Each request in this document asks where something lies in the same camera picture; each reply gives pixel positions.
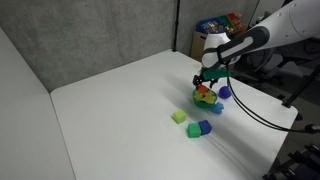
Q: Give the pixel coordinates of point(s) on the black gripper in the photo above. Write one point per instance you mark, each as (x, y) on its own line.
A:
(208, 79)

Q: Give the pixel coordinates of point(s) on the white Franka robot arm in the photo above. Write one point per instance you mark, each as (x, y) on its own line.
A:
(263, 35)

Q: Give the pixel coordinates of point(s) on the yellow toy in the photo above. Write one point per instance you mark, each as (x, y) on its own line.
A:
(206, 96)

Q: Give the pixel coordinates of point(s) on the green bowl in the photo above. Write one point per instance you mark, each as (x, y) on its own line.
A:
(201, 102)

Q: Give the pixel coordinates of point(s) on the light blue toy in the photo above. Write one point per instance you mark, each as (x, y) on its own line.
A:
(217, 108)

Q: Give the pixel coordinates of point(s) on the wooden toy shelf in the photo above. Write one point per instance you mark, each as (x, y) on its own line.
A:
(213, 28)

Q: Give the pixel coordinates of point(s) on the purple ball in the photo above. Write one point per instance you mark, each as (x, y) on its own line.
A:
(225, 92)

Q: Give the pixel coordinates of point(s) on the lime green cube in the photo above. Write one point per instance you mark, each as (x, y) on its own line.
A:
(179, 116)

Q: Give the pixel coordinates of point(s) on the blue cube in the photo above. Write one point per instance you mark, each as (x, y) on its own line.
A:
(205, 127)

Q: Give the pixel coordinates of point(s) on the dark green cube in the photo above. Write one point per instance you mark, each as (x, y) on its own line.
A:
(193, 130)

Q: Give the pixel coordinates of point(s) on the black tripod leg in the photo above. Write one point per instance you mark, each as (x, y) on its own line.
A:
(301, 88)

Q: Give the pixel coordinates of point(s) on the teal camera mount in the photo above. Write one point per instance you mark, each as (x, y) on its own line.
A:
(216, 74)

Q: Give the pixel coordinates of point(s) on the black camera stand pole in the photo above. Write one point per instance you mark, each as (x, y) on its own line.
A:
(175, 25)

